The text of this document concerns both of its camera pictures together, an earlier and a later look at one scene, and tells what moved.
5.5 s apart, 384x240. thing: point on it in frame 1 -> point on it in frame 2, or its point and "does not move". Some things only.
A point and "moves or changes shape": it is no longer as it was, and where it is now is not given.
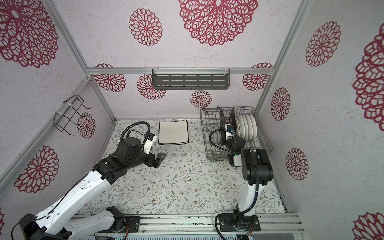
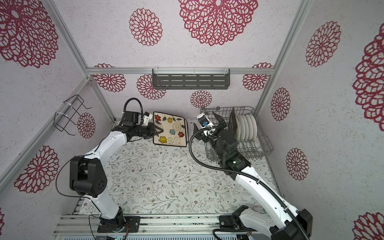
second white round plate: [246, 127] does not move
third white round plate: [250, 126] does not move
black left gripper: [151, 163] -> [152, 128]
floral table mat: [186, 182] does not move
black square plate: [232, 119] does not move
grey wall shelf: [187, 79] does not move
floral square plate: [222, 122] moves or changes shape
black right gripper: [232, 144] -> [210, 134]
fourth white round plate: [254, 127] does not move
